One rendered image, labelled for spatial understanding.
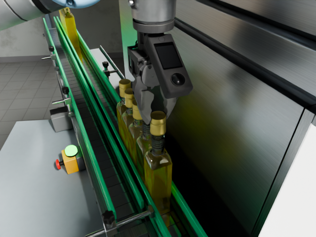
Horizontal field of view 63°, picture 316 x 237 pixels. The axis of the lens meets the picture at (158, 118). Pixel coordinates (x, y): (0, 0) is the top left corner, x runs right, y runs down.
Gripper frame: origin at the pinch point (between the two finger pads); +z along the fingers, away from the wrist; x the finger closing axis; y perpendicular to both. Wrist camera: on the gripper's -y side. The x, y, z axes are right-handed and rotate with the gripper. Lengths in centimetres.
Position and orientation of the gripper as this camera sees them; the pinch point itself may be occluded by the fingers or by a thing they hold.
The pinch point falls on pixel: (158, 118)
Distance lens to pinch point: 54.5
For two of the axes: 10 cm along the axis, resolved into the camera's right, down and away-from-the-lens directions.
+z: 0.0, 7.9, 6.1
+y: -4.0, -5.6, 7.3
